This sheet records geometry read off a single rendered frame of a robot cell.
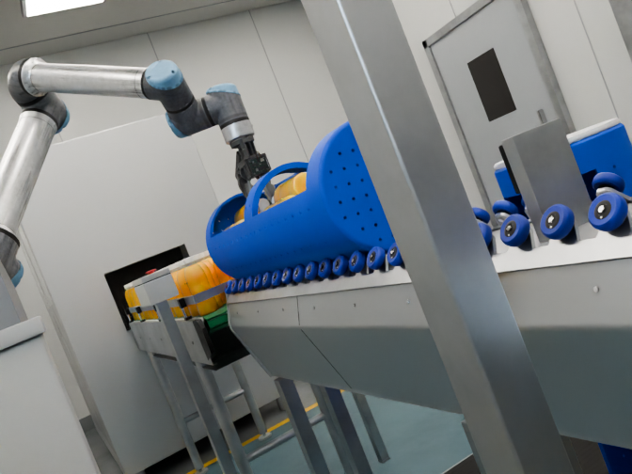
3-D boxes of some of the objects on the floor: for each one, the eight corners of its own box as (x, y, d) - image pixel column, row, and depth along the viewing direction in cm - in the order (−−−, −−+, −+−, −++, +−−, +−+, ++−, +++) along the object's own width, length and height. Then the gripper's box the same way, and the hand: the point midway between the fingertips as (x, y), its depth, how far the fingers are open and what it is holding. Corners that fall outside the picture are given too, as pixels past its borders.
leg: (383, 536, 206) (313, 363, 204) (374, 530, 211) (307, 362, 209) (396, 527, 208) (328, 355, 206) (387, 521, 214) (321, 355, 211)
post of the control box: (263, 567, 216) (155, 303, 213) (260, 563, 220) (153, 303, 216) (273, 560, 218) (166, 298, 214) (269, 557, 221) (164, 299, 218)
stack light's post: (383, 463, 260) (286, 221, 256) (378, 461, 264) (283, 222, 260) (390, 458, 262) (294, 217, 258) (386, 456, 266) (291, 219, 262)
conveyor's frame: (295, 570, 206) (195, 322, 203) (185, 468, 354) (126, 323, 351) (406, 495, 227) (316, 268, 224) (259, 428, 375) (203, 291, 372)
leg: (349, 560, 200) (277, 382, 198) (340, 554, 205) (271, 380, 203) (363, 550, 202) (292, 373, 200) (355, 545, 208) (286, 372, 205)
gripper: (229, 141, 174) (256, 212, 175) (263, 130, 179) (291, 198, 180) (220, 149, 182) (246, 216, 182) (254, 138, 187) (279, 204, 187)
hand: (263, 205), depth 184 cm, fingers closed on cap, 4 cm apart
